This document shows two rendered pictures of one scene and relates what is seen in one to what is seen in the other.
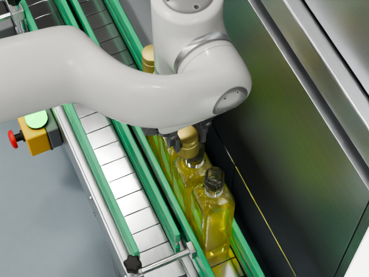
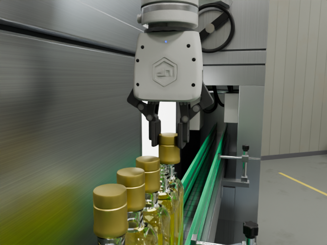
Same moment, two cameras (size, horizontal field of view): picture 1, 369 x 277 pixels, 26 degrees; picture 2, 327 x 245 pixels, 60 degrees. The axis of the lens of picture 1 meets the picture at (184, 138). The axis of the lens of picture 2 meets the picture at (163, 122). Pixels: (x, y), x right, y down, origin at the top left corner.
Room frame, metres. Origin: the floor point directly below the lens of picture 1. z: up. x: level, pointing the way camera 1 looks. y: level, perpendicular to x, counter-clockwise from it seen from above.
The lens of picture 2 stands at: (0.93, 0.27, 1.44)
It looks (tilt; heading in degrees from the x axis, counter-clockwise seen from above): 9 degrees down; 220
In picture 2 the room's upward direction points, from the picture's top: straight up
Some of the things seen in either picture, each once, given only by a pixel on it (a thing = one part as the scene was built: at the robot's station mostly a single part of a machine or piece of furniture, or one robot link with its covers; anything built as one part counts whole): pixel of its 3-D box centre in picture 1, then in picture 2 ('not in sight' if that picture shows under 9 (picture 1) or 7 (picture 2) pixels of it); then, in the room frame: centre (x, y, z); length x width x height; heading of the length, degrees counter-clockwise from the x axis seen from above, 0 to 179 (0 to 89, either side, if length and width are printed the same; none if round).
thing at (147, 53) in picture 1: (152, 60); (110, 209); (0.76, 0.05, 1.31); 0.04 x 0.04 x 0.04
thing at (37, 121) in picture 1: (35, 116); not in sight; (0.84, 0.30, 1.01); 0.05 x 0.05 x 0.03
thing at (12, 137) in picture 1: (17, 137); not in sight; (0.82, 0.34, 0.96); 0.04 x 0.03 x 0.04; 25
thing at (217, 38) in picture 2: not in sight; (210, 28); (-0.21, -0.41, 1.66); 0.21 x 0.05 x 0.21; 115
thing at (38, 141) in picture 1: (38, 130); not in sight; (0.84, 0.30, 0.96); 0.07 x 0.07 x 0.07; 25
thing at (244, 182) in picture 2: not in sight; (238, 171); (-0.11, -0.21, 1.07); 0.17 x 0.05 x 0.23; 115
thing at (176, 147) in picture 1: (166, 136); (190, 126); (0.58, 0.03, 1.37); 0.03 x 0.03 x 0.07; 24
